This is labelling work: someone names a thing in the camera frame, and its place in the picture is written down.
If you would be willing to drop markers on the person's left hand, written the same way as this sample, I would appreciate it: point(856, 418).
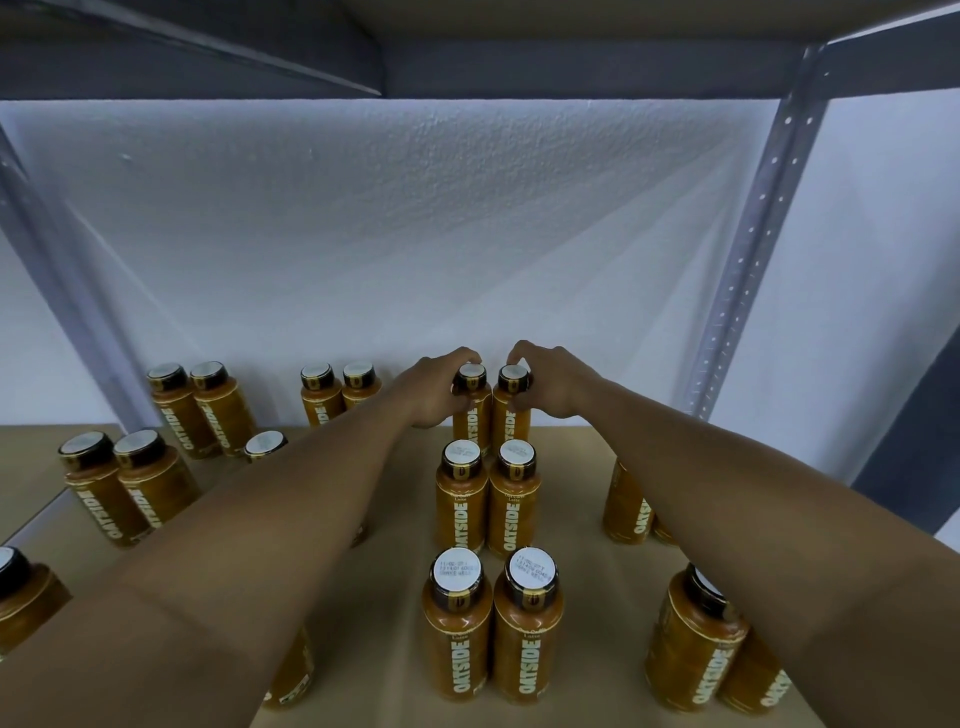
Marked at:
point(428, 390)

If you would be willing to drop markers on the person's right hand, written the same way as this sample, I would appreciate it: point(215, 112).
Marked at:
point(555, 383)

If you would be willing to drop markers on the golden Oatside bottle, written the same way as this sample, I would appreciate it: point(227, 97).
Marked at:
point(474, 420)
point(515, 417)

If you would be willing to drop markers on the white metal shelving rack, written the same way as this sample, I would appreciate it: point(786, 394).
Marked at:
point(375, 615)

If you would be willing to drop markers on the group of orange Oatside bottles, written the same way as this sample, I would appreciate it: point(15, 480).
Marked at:
point(525, 645)

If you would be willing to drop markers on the person's right forearm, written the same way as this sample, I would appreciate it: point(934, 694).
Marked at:
point(810, 525)

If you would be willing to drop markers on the person's left forearm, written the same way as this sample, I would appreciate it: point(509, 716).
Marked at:
point(180, 585)

